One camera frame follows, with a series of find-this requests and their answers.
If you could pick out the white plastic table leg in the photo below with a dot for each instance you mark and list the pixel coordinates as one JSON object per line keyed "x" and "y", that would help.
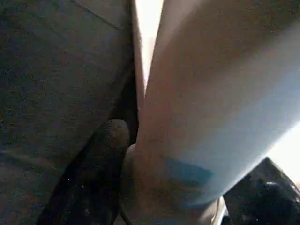
{"x": 211, "y": 93}

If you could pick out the white plastic table top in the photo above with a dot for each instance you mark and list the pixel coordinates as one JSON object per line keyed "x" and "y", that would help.
{"x": 138, "y": 58}

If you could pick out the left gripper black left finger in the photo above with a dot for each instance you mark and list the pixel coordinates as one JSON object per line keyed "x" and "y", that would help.
{"x": 93, "y": 178}

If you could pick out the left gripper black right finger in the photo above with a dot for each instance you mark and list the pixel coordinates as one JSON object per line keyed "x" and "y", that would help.
{"x": 264, "y": 199}

